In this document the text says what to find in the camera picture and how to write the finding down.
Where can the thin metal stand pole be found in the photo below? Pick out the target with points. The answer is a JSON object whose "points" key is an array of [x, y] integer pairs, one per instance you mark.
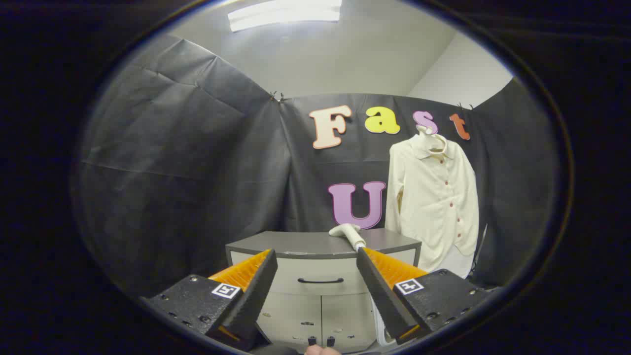
{"points": [[480, 246]]}

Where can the grey top white cabinet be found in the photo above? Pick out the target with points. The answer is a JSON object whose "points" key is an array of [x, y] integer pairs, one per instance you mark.
{"points": [[315, 244]]}

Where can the black binder clips pair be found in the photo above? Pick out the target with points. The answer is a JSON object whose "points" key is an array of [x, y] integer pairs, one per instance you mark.
{"points": [[277, 97], [465, 105]]}

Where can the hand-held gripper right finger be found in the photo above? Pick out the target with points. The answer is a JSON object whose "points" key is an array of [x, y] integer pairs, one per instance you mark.
{"points": [[382, 296]]}

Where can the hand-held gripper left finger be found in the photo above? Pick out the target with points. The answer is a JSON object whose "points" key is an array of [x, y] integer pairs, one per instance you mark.
{"points": [[256, 291]]}

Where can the black backdrop cloth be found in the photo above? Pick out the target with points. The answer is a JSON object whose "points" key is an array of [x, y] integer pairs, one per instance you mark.
{"points": [[187, 172]]}

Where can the ceiling light panel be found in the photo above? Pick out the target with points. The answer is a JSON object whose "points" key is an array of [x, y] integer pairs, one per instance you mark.
{"points": [[283, 14]]}

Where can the white padded ironing board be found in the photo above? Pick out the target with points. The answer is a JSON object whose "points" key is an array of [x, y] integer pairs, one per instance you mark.
{"points": [[456, 264]]}

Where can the cream garment steamer head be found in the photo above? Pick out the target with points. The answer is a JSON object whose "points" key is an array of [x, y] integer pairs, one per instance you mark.
{"points": [[347, 230]]}

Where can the cream button-up shirt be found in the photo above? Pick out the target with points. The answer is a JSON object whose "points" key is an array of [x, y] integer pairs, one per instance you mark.
{"points": [[434, 207]]}

